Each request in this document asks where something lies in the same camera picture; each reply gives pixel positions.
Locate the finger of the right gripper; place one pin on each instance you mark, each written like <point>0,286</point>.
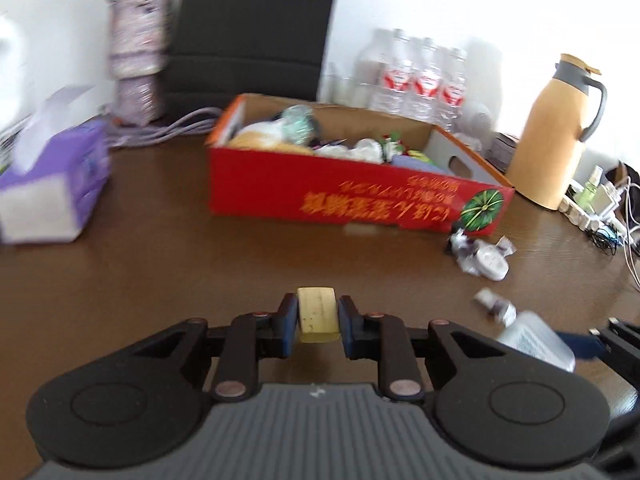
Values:
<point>584,347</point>

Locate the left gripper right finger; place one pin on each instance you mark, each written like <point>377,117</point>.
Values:
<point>383,339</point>

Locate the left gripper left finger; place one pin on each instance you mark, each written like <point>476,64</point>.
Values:
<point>249,339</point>

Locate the yellow eraser block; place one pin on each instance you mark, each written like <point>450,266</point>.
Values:
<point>317,315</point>

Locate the clear sanitizer bottle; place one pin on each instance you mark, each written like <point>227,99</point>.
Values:
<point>526,332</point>

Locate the white astronaut toy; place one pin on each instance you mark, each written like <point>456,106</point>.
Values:
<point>479,258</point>

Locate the purple knitted pouch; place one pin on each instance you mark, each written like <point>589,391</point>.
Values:
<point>412,163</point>

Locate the red green christmas decoration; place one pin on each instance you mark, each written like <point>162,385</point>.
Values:
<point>392,146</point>

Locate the white and yellow plush toy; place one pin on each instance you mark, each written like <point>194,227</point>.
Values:
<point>268,137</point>

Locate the red cardboard box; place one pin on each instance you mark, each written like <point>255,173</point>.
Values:
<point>252,182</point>

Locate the yellow green packet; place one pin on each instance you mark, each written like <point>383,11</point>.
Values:
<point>418,155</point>

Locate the teal plastic wrap ball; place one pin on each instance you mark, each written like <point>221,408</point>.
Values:
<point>297,125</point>

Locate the yellow thermos jug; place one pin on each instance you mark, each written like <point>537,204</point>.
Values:
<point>564,116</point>

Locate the small white figurine fan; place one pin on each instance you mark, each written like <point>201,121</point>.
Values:
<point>475,120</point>

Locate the water bottle pack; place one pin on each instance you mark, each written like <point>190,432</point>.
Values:
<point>410,77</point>

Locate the purple tissue box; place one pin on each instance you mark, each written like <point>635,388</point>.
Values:
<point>56,174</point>

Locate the purple flower vase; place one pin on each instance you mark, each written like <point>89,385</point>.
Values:
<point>137,43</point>

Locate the power strip with cables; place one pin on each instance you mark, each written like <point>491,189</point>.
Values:
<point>606,209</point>

